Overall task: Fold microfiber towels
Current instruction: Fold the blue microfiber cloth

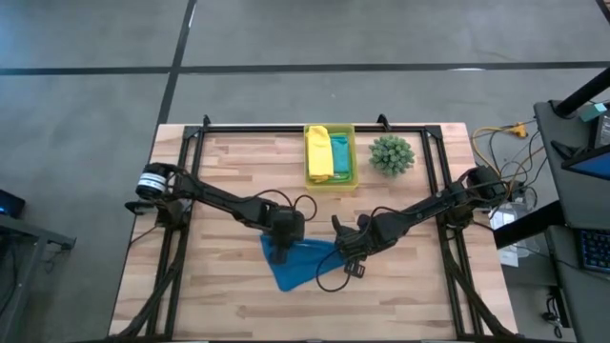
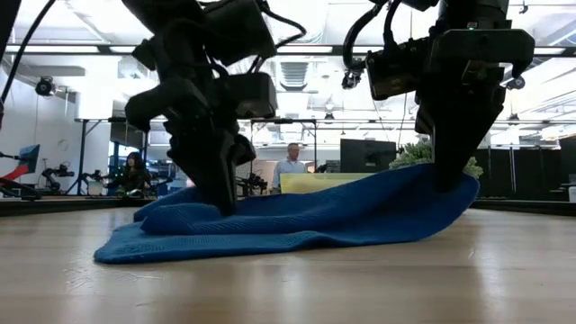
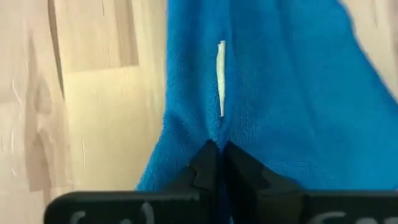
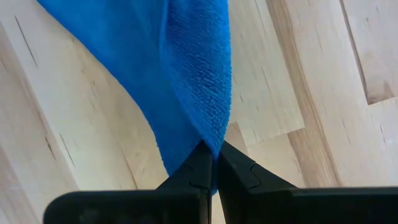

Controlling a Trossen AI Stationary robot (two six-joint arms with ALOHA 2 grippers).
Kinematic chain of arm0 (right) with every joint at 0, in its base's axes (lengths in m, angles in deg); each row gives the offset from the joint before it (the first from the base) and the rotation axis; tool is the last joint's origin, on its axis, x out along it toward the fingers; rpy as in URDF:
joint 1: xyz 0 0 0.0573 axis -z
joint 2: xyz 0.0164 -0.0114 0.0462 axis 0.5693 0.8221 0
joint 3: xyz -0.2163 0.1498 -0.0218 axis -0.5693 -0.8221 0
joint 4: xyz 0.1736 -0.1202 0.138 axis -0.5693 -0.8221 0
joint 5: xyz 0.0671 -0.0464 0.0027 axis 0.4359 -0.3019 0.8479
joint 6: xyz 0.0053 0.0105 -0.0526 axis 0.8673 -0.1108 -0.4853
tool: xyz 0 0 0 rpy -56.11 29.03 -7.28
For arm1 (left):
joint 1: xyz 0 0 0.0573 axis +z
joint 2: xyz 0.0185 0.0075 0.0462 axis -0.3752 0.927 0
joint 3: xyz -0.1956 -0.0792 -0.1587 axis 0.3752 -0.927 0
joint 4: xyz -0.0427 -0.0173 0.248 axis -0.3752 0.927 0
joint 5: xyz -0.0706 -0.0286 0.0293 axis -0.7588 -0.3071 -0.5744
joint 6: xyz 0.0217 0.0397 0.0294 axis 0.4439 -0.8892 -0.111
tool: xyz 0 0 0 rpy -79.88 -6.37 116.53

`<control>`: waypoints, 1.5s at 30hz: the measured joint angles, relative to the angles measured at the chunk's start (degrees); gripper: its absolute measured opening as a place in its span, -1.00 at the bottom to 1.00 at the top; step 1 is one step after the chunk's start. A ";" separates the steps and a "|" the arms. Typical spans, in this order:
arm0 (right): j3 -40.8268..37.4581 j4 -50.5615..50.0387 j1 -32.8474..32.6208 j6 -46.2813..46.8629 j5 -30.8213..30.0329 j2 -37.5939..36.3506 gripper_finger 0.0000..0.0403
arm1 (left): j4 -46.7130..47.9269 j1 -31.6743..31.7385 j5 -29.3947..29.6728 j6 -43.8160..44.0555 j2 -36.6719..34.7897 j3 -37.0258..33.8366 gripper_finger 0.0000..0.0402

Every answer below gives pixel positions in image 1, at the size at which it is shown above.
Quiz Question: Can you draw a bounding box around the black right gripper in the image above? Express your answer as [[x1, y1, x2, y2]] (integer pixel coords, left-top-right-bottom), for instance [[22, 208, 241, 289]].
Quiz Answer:
[[331, 213, 382, 280]]

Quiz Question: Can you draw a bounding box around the blue microfiber towel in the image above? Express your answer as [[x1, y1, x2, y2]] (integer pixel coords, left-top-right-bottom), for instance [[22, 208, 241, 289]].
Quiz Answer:
[[259, 232, 348, 293]]

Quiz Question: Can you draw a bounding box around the yellow translucent plastic bin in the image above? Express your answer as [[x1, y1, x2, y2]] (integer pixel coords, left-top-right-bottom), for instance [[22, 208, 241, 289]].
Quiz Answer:
[[303, 123, 359, 193]]

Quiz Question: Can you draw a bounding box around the yellow microfiber towel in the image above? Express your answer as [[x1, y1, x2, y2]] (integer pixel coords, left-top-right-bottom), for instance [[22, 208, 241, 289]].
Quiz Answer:
[[305, 125, 336, 184]]

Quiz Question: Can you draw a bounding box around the teal microfiber towel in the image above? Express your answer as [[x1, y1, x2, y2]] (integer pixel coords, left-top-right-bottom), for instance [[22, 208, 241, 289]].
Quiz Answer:
[[330, 134, 352, 175]]

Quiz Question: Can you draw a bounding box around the artificial plant in patterned pot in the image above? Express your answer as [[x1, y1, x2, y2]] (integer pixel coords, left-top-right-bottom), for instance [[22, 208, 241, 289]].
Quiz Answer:
[[368, 134, 416, 177]]

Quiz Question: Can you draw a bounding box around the white box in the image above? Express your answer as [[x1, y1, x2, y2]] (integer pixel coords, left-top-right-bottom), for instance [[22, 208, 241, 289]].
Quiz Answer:
[[489, 203, 519, 231]]

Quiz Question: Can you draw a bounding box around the white paper sheet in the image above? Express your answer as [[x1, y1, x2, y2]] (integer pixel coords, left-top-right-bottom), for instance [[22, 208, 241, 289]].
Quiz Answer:
[[498, 248, 521, 268]]

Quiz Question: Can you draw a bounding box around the black diagonal bar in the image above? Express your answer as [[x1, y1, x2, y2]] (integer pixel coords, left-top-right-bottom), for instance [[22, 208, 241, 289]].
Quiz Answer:
[[493, 199, 566, 250]]

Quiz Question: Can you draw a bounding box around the grey desk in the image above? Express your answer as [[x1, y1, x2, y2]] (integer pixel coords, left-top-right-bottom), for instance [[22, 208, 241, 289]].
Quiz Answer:
[[533, 98, 610, 343]]

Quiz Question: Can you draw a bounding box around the black keyboard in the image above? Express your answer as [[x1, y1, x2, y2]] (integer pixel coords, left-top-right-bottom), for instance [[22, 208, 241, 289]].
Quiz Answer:
[[577, 228, 610, 274]]

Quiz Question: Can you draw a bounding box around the laptop with blue screen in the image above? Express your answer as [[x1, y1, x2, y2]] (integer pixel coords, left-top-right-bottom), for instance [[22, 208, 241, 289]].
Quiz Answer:
[[560, 143, 610, 182]]

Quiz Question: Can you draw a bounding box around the grey metal cart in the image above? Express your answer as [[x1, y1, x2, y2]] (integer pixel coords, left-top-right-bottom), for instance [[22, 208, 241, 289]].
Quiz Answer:
[[0, 213, 77, 343]]

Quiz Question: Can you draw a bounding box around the small teal box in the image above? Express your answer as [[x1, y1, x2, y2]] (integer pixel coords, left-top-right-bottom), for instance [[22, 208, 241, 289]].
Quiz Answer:
[[579, 103, 609, 123]]

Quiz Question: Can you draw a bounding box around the black pole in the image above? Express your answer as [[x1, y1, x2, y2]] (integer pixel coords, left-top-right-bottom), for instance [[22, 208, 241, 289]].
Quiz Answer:
[[555, 66, 610, 119]]

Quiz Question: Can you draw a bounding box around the black device with blue light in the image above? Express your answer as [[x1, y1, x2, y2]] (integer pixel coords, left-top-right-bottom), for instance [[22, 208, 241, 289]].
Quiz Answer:
[[0, 189, 27, 219]]

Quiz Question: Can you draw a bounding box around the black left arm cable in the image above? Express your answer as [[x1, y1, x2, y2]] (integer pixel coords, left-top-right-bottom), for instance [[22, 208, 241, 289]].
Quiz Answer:
[[252, 189, 319, 223]]

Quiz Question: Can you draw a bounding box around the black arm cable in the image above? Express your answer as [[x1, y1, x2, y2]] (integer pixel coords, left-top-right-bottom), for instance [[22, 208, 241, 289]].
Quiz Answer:
[[252, 189, 319, 223], [314, 204, 406, 293]]

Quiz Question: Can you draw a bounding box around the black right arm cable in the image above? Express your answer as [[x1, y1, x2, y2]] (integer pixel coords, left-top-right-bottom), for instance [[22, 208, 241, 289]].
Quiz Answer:
[[314, 204, 406, 293]]

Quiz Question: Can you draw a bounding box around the black aluminium table frame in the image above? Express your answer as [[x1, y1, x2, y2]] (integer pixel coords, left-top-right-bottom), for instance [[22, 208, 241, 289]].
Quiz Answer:
[[108, 113, 516, 343]]

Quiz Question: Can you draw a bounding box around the yellow extension cable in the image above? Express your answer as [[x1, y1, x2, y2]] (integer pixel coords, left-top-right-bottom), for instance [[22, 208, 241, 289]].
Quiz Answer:
[[471, 121, 544, 166]]

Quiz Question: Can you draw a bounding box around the black cable bundle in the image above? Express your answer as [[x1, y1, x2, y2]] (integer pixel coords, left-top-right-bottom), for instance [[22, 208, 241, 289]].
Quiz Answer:
[[541, 295, 569, 340]]

